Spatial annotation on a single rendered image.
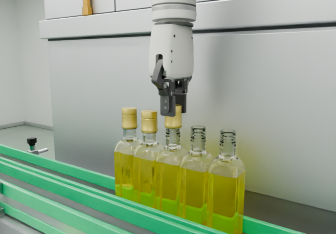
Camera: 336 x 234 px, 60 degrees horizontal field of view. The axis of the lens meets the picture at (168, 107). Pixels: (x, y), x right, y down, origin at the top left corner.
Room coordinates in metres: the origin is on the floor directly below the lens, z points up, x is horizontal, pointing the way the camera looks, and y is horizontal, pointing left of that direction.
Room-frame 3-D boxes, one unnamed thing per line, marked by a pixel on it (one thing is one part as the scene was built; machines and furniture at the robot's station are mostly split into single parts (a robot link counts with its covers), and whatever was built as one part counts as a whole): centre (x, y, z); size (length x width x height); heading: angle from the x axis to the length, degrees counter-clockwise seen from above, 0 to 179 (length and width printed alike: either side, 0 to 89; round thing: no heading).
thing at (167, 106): (0.54, 0.01, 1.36); 0.03 x 0.03 x 0.07; 58
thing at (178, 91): (0.60, -0.03, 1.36); 0.03 x 0.03 x 0.07; 58
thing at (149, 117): (0.60, 0.04, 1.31); 0.04 x 0.04 x 0.04
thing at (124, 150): (0.64, 0.09, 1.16); 0.06 x 0.06 x 0.21; 57
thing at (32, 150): (0.95, 0.44, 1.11); 0.07 x 0.04 x 0.13; 147
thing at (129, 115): (0.64, 0.09, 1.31); 0.04 x 0.04 x 0.04
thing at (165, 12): (0.57, -0.01, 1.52); 0.09 x 0.08 x 0.03; 148
